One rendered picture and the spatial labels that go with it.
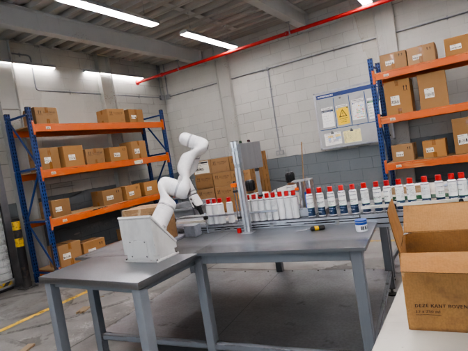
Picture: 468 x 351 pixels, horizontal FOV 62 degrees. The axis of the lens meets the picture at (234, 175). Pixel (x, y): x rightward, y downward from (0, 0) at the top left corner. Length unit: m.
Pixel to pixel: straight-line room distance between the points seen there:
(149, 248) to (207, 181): 4.41
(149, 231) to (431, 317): 1.64
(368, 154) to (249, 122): 2.43
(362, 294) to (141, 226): 1.33
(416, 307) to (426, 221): 0.36
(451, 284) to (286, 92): 6.60
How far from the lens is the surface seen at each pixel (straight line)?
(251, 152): 2.80
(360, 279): 2.24
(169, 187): 2.72
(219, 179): 6.70
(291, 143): 7.65
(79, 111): 7.66
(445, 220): 1.61
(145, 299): 2.23
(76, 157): 6.48
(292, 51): 7.73
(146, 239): 2.49
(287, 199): 2.85
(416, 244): 1.59
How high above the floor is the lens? 1.40
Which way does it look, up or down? 3 degrees down
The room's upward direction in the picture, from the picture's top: 9 degrees counter-clockwise
